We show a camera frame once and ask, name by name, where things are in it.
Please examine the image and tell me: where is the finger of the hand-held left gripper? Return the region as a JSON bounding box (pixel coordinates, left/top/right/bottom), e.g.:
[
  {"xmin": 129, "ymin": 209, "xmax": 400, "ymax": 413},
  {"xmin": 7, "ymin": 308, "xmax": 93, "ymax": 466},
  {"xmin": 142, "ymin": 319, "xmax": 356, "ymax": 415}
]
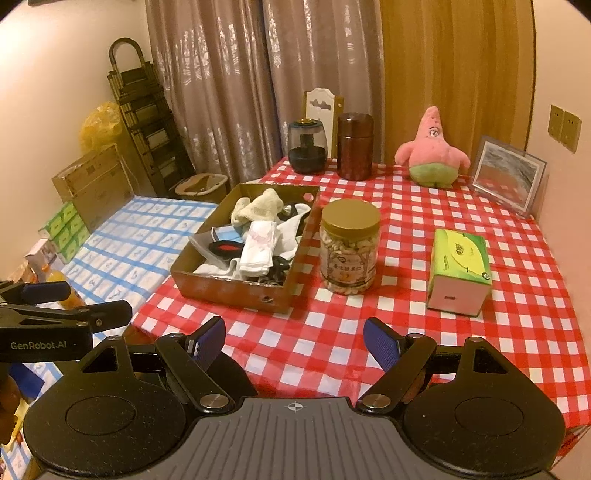
[
  {"xmin": 0, "ymin": 300, "xmax": 134, "ymax": 332},
  {"xmin": 0, "ymin": 281, "xmax": 71, "ymax": 306}
]

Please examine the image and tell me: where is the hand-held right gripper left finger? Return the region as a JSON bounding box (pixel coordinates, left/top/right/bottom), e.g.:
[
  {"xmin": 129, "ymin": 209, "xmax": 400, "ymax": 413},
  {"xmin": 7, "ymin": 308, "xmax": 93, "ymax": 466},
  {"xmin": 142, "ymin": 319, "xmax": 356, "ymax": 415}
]
[{"xmin": 69, "ymin": 316, "xmax": 234, "ymax": 415}]

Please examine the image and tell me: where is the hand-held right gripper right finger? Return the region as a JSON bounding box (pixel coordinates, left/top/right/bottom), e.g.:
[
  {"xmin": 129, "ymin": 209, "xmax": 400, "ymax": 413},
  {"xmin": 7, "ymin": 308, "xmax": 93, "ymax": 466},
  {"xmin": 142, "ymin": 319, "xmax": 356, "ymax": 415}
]
[{"xmin": 355, "ymin": 318, "xmax": 522, "ymax": 414}]

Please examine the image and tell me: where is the shallow cardboard box tray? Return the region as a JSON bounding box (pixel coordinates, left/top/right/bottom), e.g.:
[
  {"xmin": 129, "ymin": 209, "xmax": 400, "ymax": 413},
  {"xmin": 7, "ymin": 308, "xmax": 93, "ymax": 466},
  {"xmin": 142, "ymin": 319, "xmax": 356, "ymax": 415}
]
[{"xmin": 170, "ymin": 183, "xmax": 322, "ymax": 315}]

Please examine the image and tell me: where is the black round pad red centre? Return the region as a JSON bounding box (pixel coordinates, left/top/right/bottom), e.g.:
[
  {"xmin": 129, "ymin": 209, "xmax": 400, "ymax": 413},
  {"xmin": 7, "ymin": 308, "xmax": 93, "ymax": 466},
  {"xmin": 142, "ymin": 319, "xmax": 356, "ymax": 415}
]
[{"xmin": 208, "ymin": 241, "xmax": 245, "ymax": 258}]

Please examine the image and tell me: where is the black ruffled scrunchie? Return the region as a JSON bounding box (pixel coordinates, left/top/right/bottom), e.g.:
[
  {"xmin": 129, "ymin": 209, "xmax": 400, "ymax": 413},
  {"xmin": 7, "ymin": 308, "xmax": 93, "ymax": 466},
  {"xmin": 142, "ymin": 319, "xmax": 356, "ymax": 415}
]
[{"xmin": 259, "ymin": 256, "xmax": 293, "ymax": 286}]

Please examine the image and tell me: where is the white printed sock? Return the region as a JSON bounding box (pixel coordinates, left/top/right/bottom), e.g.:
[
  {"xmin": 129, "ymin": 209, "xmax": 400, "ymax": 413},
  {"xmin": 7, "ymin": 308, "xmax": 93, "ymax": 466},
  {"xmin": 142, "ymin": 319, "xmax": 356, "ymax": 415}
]
[{"xmin": 238, "ymin": 220, "xmax": 278, "ymax": 278}]

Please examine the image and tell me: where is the blue face mask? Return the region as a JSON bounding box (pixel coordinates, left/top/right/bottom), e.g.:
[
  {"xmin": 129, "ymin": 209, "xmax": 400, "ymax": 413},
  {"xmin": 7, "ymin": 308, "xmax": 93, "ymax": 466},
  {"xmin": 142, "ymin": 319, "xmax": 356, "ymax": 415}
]
[{"xmin": 210, "ymin": 225, "xmax": 246, "ymax": 244}]

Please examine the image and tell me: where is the cream fleece sock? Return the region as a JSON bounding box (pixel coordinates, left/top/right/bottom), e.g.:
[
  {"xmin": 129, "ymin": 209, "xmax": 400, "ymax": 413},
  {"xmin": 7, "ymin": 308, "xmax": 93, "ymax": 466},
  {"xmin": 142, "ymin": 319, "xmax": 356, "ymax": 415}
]
[{"xmin": 232, "ymin": 188, "xmax": 284, "ymax": 228}]

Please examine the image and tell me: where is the person's left hand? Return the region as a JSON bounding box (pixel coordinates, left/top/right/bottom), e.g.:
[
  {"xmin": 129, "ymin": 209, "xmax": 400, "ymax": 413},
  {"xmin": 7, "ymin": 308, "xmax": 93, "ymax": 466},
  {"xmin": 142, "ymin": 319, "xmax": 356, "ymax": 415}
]
[{"xmin": 0, "ymin": 375, "xmax": 22, "ymax": 446}]

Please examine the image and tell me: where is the orange plastic bag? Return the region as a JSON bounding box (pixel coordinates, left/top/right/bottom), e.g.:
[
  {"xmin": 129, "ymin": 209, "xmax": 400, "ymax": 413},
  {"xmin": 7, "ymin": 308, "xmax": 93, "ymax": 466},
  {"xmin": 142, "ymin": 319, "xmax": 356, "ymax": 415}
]
[{"xmin": 28, "ymin": 258, "xmax": 88, "ymax": 315}]

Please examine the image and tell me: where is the stack of green tissue packs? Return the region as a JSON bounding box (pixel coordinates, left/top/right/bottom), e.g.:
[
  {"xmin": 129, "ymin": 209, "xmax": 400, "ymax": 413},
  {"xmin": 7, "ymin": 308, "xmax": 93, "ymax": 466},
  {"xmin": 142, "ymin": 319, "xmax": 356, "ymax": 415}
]
[{"xmin": 44, "ymin": 200, "xmax": 91, "ymax": 265}]

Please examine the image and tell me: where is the blue checked bed sheet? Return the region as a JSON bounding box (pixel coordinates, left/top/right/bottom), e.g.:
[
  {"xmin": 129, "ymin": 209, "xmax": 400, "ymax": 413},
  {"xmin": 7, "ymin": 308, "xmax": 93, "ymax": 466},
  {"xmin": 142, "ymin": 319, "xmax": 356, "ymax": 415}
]
[{"xmin": 0, "ymin": 194, "xmax": 219, "ymax": 462}]

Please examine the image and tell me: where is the gold-lid plastic snack jar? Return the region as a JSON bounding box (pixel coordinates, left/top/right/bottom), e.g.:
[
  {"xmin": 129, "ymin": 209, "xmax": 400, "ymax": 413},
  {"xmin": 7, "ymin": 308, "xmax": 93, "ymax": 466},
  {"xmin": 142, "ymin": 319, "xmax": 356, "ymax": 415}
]
[{"xmin": 320, "ymin": 198, "xmax": 382, "ymax": 294}]

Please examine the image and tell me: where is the green tissue box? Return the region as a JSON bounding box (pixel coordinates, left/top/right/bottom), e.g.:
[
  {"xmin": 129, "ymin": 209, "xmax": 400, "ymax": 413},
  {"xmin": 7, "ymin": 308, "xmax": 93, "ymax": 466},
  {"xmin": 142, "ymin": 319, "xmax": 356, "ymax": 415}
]
[{"xmin": 427, "ymin": 228, "xmax": 493, "ymax": 317}]

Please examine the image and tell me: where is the brown cardboard carton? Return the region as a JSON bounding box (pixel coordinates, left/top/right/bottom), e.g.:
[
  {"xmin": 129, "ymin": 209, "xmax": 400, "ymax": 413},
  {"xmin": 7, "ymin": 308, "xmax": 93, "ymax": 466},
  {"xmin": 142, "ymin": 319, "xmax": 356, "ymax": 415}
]
[{"xmin": 51, "ymin": 143, "xmax": 136, "ymax": 232}]

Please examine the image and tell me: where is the red checked tablecloth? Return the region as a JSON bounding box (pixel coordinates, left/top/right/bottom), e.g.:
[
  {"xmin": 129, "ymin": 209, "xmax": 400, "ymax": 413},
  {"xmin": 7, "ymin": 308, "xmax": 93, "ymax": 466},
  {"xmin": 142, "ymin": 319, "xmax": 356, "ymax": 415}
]
[{"xmin": 131, "ymin": 157, "xmax": 581, "ymax": 457}]

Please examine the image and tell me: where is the woven basket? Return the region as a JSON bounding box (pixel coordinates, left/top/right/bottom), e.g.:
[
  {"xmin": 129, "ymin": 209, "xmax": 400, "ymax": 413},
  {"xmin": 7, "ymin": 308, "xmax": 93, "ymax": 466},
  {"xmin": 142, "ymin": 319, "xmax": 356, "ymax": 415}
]
[{"xmin": 175, "ymin": 173, "xmax": 230, "ymax": 205}]

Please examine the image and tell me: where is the yellow plastic bag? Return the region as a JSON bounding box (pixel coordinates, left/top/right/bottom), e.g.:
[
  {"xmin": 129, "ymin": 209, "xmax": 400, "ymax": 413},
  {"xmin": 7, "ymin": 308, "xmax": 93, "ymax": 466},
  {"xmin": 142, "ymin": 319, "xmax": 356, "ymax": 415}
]
[{"xmin": 78, "ymin": 102, "xmax": 124, "ymax": 154}]

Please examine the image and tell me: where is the brown cylindrical canister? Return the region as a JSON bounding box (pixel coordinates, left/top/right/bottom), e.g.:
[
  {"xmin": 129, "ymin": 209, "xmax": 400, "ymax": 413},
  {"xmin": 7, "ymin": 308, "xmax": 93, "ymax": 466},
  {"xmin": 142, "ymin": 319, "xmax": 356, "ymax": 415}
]
[{"xmin": 336, "ymin": 113, "xmax": 375, "ymax": 180}]

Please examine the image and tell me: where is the black folding rack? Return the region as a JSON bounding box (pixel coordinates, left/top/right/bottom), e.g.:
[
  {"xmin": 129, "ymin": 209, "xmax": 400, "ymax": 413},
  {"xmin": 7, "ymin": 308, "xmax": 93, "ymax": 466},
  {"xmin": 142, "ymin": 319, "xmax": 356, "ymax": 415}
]
[{"xmin": 108, "ymin": 39, "xmax": 195, "ymax": 197}]

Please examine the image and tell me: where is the pink starfish plush toy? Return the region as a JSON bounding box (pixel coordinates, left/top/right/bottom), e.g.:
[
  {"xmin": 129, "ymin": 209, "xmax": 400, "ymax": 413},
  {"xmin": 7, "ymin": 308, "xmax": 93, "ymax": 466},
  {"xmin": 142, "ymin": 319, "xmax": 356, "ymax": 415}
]
[{"xmin": 394, "ymin": 106, "xmax": 472, "ymax": 188}]

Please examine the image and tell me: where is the white wooden board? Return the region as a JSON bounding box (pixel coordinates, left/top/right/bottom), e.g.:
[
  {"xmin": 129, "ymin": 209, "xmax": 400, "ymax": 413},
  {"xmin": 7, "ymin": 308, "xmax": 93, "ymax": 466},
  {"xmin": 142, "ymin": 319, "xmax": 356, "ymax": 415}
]
[{"xmin": 303, "ymin": 88, "xmax": 345, "ymax": 158}]

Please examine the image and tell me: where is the grey patterned curtain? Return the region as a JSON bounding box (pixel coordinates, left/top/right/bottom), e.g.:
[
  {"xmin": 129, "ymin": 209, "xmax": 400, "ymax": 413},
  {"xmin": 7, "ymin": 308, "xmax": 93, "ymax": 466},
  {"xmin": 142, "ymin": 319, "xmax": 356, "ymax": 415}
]
[{"xmin": 145, "ymin": 0, "xmax": 385, "ymax": 186}]

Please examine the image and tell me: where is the wooden wardrobe panel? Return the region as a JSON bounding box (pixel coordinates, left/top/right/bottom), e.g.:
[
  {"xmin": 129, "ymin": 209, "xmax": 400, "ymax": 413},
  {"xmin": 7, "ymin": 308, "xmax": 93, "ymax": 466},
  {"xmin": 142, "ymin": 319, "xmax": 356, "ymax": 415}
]
[{"xmin": 379, "ymin": 0, "xmax": 537, "ymax": 168}]

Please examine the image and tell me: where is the grey picture frame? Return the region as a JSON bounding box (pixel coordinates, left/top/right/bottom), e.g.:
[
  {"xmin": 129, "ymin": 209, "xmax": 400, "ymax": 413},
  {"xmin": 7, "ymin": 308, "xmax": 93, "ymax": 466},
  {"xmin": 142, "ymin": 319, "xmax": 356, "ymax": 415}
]
[{"xmin": 468, "ymin": 135, "xmax": 550, "ymax": 219}]

